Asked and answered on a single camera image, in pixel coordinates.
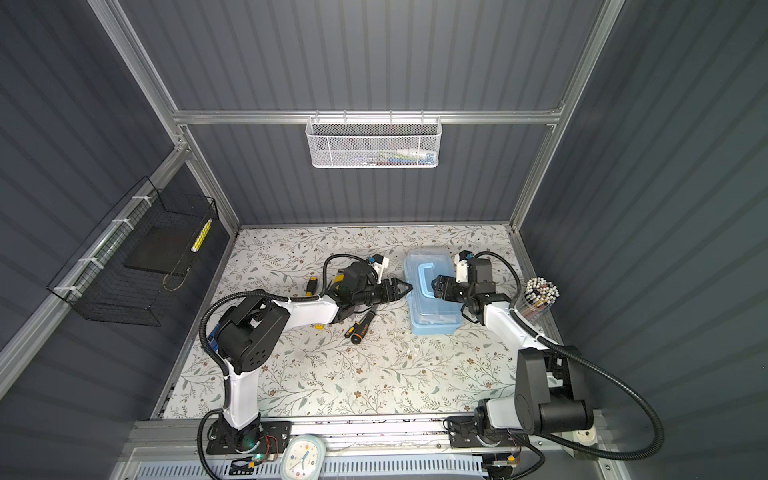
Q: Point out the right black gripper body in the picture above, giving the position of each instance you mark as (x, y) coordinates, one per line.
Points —
(464, 292)

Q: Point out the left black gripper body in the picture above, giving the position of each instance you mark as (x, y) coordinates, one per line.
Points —
(370, 297)

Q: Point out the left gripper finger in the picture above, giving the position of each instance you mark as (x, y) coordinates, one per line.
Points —
(389, 297)
(395, 285)

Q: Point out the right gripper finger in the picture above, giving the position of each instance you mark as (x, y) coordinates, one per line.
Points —
(448, 295)
(443, 282)

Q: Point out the light blue plastic tool box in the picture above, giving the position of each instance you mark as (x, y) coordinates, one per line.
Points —
(429, 314)

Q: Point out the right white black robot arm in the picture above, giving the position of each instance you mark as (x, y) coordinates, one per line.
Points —
(551, 395)

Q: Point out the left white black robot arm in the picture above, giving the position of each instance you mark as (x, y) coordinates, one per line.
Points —
(240, 332)

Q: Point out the yellow black stubby screwdriver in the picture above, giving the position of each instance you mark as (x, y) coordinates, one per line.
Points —
(312, 286)

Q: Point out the black orange screwdriver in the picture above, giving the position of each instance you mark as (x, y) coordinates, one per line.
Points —
(359, 330)

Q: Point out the clear cup of markers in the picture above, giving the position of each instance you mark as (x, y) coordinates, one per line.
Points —
(538, 296)

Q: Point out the floral table mat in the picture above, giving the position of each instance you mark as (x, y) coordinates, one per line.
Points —
(319, 372)

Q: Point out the yellow marker in black basket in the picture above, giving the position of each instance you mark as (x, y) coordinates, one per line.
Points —
(201, 236)

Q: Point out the white analog clock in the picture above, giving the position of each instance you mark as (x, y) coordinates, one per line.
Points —
(303, 458)

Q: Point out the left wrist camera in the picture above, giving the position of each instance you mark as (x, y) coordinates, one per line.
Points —
(379, 261)

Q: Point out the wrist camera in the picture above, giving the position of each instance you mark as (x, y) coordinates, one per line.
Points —
(461, 261)
(379, 261)

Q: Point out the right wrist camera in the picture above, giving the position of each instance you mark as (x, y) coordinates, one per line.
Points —
(461, 261)

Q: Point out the white wire mesh basket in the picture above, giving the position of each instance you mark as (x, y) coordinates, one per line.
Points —
(367, 145)

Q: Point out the black wire wall basket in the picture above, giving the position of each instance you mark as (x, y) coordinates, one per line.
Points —
(134, 271)

